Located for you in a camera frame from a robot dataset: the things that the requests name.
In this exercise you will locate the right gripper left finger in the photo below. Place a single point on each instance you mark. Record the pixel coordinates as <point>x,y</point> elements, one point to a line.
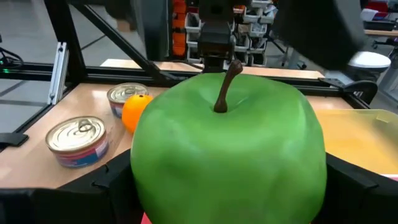
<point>77,205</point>

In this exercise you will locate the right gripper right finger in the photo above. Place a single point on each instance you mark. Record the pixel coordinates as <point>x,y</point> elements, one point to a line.
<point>357,202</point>

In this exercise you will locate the pink salmon can blue label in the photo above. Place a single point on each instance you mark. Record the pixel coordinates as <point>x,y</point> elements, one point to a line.
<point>124,93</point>
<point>77,141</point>

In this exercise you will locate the orange fruit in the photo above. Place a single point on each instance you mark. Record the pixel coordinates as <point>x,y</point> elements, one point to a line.
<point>135,112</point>

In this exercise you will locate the green apple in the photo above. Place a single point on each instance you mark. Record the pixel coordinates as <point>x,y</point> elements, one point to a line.
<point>230,155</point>

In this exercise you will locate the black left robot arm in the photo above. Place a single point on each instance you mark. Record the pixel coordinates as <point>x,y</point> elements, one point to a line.
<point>216,37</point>

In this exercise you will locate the yellow plastic tray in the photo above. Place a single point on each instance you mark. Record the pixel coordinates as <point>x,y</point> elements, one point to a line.
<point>357,140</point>

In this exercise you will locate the red plastic tray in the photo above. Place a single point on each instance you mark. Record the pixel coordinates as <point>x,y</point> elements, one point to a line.
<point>145,220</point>

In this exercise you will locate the black table edge clip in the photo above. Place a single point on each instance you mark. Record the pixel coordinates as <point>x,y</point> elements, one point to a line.
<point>12,139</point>

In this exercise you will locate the dark pillar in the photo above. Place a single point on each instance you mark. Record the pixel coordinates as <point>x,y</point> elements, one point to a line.
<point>152,28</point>

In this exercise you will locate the shelf with storage bins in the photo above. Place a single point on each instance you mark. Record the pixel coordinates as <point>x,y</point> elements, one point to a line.
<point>255,28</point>

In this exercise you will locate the silver aluminium bracket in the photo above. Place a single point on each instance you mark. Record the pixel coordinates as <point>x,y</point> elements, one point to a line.
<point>57,73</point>

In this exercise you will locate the black aluminium table frame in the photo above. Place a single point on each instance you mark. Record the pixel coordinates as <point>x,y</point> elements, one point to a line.
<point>66,37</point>

